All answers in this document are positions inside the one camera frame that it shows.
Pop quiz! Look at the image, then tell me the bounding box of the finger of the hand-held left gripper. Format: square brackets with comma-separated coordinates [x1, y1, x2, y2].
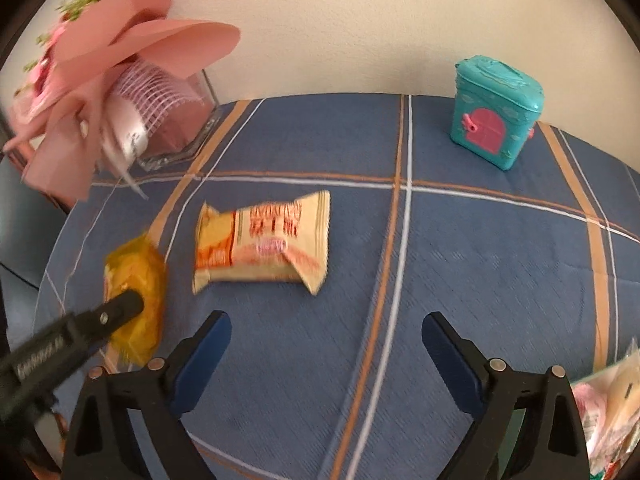
[70, 291, 146, 337]

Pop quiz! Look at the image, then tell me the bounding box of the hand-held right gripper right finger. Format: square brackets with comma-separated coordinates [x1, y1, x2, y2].
[421, 311, 591, 480]

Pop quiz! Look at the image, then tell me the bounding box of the cream and orange snack packet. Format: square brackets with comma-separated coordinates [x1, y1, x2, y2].
[192, 190, 332, 297]

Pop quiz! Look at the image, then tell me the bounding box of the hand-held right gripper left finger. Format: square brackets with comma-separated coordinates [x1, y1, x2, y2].
[62, 310, 233, 480]

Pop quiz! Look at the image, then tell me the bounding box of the blue plaid tablecloth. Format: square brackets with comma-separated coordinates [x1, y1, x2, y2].
[32, 92, 640, 480]

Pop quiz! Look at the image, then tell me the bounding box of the pink flower bouquet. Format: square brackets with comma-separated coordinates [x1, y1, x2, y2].
[0, 0, 242, 201]

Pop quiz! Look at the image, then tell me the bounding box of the teal toy box pink door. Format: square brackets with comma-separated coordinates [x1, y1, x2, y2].
[448, 55, 545, 171]

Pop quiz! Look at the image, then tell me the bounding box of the yellow translucent snack packet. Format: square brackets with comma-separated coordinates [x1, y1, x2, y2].
[102, 234, 167, 367]

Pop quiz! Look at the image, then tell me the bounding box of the white tray with teal rim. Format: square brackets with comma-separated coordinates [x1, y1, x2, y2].
[500, 355, 640, 480]

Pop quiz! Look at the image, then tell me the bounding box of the clear glass vase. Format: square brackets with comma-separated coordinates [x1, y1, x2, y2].
[107, 57, 222, 171]

